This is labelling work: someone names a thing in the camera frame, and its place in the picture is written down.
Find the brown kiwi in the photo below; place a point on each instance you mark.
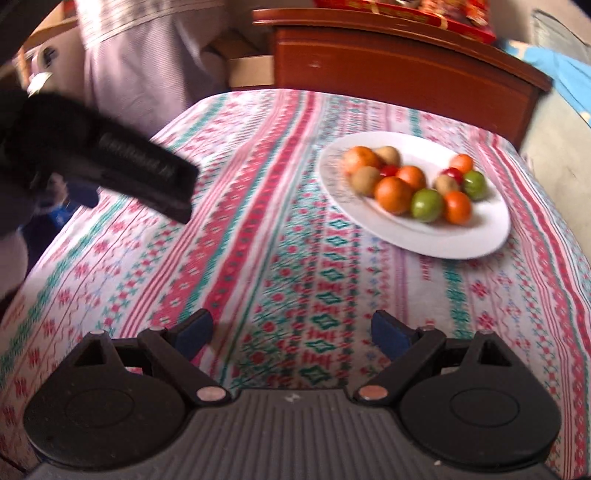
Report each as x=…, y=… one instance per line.
x=388, y=154
x=447, y=185
x=364, y=181

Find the checked beige curtain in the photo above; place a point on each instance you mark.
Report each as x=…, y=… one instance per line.
x=138, y=69

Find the cardboard box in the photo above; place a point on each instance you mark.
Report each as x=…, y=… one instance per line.
x=249, y=69

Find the red green patterned tablecloth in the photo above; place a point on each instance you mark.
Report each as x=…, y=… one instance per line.
x=277, y=207

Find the blue printed blanket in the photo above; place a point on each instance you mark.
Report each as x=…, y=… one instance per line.
x=563, y=74

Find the red snack gift bag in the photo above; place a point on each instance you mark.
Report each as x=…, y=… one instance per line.
x=461, y=23

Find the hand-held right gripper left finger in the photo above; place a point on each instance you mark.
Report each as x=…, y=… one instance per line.
x=196, y=330

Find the white ceramic plate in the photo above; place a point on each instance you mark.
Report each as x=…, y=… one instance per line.
x=461, y=240

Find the small red tomato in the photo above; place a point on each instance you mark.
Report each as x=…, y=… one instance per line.
x=389, y=170
x=452, y=174

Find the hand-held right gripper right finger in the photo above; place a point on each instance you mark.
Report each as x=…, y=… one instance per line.
x=390, y=332

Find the brown wooden nightstand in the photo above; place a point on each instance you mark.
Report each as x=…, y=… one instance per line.
x=392, y=78

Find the pale green cushion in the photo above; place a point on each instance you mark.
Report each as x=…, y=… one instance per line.
x=554, y=175

